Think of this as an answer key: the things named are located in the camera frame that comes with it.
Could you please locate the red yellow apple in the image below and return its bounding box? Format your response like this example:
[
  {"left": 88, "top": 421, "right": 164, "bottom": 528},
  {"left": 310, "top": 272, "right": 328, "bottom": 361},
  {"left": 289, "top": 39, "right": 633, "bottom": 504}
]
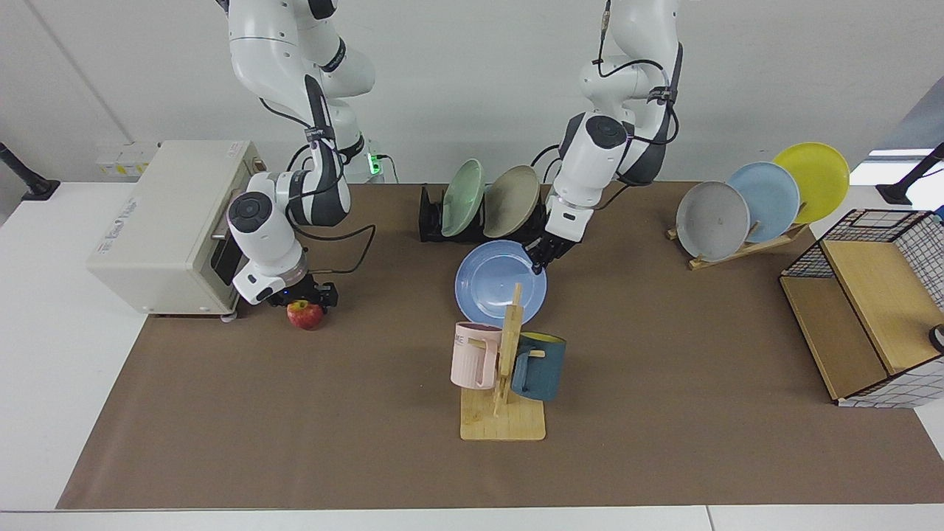
[{"left": 287, "top": 299, "right": 325, "bottom": 331}]

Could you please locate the beige plate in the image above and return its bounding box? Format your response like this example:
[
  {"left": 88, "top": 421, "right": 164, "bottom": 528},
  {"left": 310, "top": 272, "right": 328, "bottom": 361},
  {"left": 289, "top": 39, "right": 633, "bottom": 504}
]
[{"left": 483, "top": 164, "right": 543, "bottom": 239}]

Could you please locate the pale green plate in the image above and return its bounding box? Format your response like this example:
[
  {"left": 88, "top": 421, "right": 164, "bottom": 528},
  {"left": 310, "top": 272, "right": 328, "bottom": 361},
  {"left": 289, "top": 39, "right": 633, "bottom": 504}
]
[{"left": 440, "top": 159, "right": 486, "bottom": 238}]

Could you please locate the black dish rack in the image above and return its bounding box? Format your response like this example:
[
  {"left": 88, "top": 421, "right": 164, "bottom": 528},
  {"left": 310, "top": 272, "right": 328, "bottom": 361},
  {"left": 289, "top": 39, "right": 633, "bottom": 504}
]
[{"left": 418, "top": 184, "right": 550, "bottom": 244}]

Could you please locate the grey plate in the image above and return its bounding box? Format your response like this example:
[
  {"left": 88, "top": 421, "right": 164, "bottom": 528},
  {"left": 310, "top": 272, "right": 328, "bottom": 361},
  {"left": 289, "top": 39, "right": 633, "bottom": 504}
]
[{"left": 676, "top": 181, "right": 751, "bottom": 263}]

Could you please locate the wooden plate rack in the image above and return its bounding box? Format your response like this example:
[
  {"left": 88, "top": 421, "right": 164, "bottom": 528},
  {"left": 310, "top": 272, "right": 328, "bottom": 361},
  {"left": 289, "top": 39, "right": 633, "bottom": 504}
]
[{"left": 666, "top": 221, "right": 810, "bottom": 271}]

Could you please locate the light blue plate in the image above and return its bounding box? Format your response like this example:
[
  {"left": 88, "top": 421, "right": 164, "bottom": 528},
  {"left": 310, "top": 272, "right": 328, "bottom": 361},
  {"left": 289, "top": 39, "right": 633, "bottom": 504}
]
[{"left": 726, "top": 162, "right": 801, "bottom": 244}]

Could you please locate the yellow plate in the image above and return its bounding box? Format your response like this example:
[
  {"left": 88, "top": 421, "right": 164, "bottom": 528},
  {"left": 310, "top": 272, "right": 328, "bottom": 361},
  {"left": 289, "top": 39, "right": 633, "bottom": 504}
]
[{"left": 772, "top": 142, "right": 850, "bottom": 226}]

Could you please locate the dark blue cup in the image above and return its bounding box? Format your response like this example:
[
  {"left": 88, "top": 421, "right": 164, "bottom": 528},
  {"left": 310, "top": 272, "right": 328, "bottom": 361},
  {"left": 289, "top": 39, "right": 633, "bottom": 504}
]
[{"left": 510, "top": 332, "right": 567, "bottom": 402}]

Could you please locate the pink cup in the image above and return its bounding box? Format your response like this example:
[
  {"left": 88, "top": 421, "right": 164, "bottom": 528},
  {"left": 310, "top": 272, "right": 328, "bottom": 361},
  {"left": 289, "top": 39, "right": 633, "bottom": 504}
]
[{"left": 451, "top": 322, "right": 504, "bottom": 389}]

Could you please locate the brown table cloth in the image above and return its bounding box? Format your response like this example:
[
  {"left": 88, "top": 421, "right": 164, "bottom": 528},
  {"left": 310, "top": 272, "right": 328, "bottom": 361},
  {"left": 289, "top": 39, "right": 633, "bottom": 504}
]
[{"left": 57, "top": 182, "right": 944, "bottom": 510}]

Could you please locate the wooden cup stand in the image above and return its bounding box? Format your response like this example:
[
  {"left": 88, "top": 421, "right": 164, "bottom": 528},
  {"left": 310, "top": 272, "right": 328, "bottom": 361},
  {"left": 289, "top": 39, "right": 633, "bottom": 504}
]
[{"left": 460, "top": 282, "right": 547, "bottom": 442}]

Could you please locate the pale toaster oven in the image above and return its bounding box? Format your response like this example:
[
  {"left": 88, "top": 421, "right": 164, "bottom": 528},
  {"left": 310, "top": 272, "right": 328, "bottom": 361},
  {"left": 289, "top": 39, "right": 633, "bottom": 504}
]
[{"left": 86, "top": 140, "right": 268, "bottom": 319}]

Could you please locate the black pole stand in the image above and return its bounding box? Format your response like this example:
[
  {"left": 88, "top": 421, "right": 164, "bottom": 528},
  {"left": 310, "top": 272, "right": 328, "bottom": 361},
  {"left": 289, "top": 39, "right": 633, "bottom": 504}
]
[
  {"left": 0, "top": 142, "right": 61, "bottom": 201},
  {"left": 876, "top": 142, "right": 944, "bottom": 206}
]

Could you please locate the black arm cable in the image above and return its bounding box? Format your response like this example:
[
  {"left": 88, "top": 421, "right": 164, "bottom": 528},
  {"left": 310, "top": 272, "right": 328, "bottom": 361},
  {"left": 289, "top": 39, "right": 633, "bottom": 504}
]
[
  {"left": 594, "top": 0, "right": 683, "bottom": 211},
  {"left": 258, "top": 74, "right": 377, "bottom": 277}
]

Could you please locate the white wall socket strip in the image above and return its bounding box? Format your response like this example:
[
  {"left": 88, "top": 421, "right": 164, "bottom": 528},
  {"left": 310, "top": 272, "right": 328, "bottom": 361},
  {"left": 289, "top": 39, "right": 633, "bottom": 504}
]
[{"left": 96, "top": 142, "right": 159, "bottom": 178}]

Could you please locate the wire basket with wooden floor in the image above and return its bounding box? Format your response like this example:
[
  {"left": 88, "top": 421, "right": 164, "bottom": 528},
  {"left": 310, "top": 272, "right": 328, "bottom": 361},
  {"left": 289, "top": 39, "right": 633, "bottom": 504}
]
[{"left": 780, "top": 209, "right": 944, "bottom": 409}]

